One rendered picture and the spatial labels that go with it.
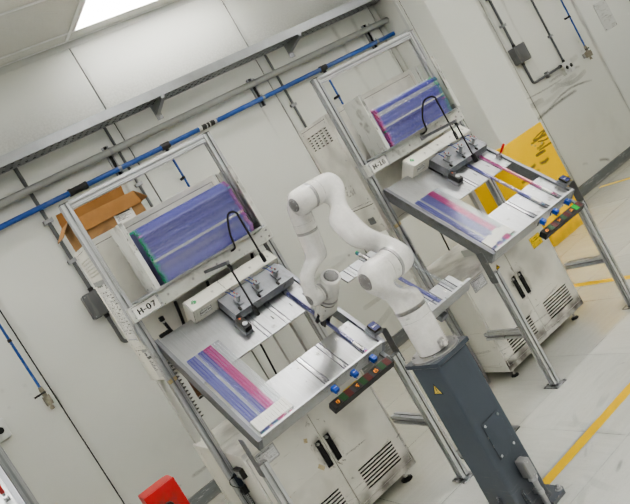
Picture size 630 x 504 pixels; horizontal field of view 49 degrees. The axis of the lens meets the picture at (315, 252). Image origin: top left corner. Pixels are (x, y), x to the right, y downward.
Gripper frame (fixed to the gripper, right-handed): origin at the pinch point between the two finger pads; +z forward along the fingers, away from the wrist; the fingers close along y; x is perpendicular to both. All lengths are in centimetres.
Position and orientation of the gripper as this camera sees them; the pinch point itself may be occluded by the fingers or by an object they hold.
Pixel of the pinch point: (325, 321)
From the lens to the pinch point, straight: 307.1
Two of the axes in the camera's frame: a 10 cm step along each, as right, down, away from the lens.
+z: -0.6, 6.6, 7.5
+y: -7.3, 4.8, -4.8
